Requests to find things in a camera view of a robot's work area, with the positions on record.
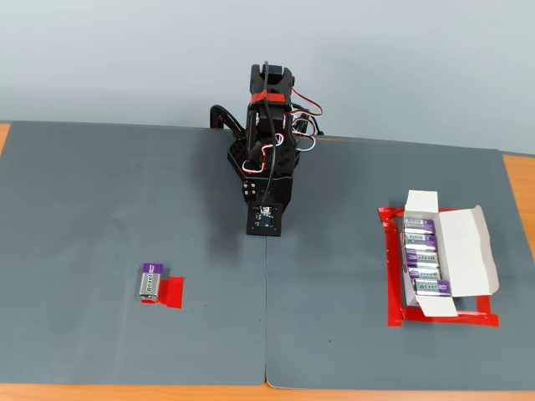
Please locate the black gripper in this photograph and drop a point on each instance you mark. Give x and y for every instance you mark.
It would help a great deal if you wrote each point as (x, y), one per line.
(251, 189)

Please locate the white cardboard battery box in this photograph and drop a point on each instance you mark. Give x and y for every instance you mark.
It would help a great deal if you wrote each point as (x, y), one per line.
(464, 250)

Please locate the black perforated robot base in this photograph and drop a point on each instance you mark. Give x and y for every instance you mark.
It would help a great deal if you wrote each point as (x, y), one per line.
(236, 156)

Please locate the red tape band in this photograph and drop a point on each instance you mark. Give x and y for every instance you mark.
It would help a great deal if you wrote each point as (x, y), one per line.
(273, 98)

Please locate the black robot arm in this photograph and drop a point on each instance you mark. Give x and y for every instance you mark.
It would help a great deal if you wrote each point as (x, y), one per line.
(267, 83)

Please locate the black table clamp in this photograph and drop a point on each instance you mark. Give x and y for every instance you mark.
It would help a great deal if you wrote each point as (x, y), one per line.
(225, 113)

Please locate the red tape frame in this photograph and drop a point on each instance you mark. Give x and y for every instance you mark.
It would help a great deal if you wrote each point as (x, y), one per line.
(393, 292)

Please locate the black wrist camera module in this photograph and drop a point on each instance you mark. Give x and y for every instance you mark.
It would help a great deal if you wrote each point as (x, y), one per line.
(263, 219)

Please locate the silver purple Bexel 9V battery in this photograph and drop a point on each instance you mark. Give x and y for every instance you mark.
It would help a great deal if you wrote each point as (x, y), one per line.
(432, 288)
(149, 284)
(422, 241)
(426, 274)
(421, 259)
(420, 226)

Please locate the grey table mat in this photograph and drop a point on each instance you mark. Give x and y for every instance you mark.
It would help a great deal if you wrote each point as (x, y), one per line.
(334, 271)
(83, 209)

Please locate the red tape patch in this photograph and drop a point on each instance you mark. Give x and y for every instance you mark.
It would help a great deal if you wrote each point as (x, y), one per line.
(173, 292)

